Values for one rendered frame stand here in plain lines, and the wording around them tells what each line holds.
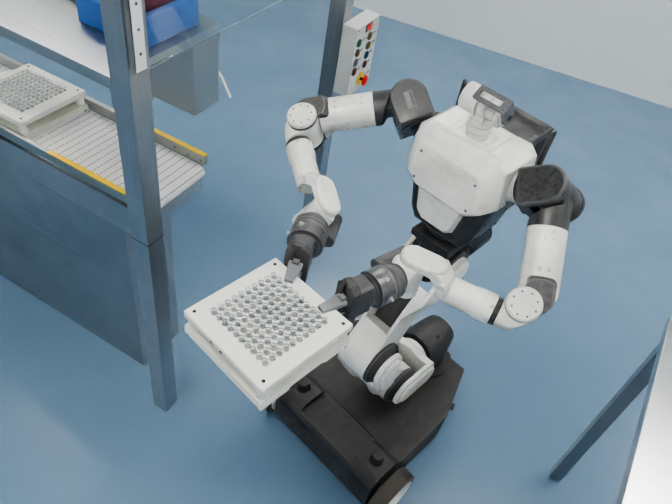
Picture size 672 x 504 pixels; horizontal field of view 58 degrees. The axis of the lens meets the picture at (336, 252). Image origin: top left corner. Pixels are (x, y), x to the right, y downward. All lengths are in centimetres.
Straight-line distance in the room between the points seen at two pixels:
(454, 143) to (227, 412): 136
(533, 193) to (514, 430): 132
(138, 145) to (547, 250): 95
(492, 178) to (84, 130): 125
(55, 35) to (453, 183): 98
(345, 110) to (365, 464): 112
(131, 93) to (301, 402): 120
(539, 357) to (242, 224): 151
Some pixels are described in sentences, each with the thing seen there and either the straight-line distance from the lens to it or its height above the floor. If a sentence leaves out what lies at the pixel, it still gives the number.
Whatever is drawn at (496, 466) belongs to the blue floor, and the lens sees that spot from 244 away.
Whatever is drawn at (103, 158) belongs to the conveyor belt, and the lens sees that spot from 193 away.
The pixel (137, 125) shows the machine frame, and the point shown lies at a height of 123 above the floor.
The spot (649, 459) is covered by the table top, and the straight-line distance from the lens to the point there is 156.
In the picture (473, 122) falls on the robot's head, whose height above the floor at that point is 131.
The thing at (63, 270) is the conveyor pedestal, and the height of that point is 31.
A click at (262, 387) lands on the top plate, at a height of 106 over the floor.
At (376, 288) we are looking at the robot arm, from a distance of 131.
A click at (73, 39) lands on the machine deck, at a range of 158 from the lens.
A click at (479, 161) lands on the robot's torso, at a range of 144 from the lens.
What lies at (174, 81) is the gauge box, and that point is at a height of 118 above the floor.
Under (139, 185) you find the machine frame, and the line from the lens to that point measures 154.
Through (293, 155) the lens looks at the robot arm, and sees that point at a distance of 155.
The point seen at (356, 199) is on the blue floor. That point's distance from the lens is 323.
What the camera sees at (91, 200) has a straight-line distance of 187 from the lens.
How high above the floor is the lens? 203
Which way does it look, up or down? 44 degrees down
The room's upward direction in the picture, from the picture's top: 11 degrees clockwise
